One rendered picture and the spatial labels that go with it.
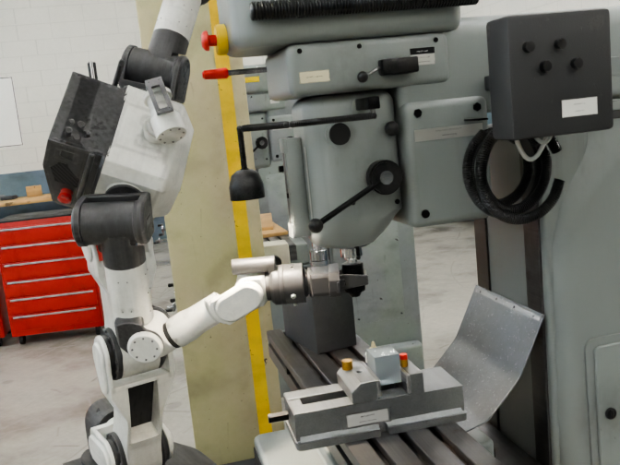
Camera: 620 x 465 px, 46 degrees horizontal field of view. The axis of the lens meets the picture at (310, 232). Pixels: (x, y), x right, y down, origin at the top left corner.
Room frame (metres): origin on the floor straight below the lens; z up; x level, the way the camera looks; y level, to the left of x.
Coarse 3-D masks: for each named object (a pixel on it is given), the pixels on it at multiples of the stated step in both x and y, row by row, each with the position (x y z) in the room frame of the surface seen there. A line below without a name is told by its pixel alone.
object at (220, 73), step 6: (204, 72) 1.61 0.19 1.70; (210, 72) 1.61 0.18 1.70; (216, 72) 1.62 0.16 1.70; (222, 72) 1.62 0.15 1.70; (228, 72) 1.62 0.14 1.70; (234, 72) 1.63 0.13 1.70; (240, 72) 1.63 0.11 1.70; (246, 72) 1.64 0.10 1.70; (252, 72) 1.64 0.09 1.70; (258, 72) 1.64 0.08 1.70; (264, 72) 1.65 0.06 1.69; (204, 78) 1.62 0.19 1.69; (210, 78) 1.62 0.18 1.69; (216, 78) 1.62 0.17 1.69
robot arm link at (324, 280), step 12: (288, 264) 1.59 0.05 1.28; (300, 264) 1.58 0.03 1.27; (336, 264) 1.61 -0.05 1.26; (288, 276) 1.55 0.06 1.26; (300, 276) 1.55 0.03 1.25; (312, 276) 1.54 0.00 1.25; (324, 276) 1.54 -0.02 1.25; (336, 276) 1.53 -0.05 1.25; (288, 288) 1.54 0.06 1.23; (300, 288) 1.54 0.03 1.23; (312, 288) 1.54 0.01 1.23; (324, 288) 1.54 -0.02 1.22; (336, 288) 1.52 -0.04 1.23; (288, 300) 1.55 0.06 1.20; (300, 300) 1.56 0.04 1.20
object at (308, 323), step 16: (288, 304) 2.02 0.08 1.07; (304, 304) 1.91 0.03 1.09; (320, 304) 1.88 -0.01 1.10; (336, 304) 1.90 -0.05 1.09; (288, 320) 2.04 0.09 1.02; (304, 320) 1.93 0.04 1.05; (320, 320) 1.88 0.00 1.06; (336, 320) 1.90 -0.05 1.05; (352, 320) 1.92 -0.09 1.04; (288, 336) 2.05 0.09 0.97; (304, 336) 1.94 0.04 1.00; (320, 336) 1.88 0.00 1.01; (336, 336) 1.89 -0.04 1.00; (352, 336) 1.91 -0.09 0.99; (320, 352) 1.87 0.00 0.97
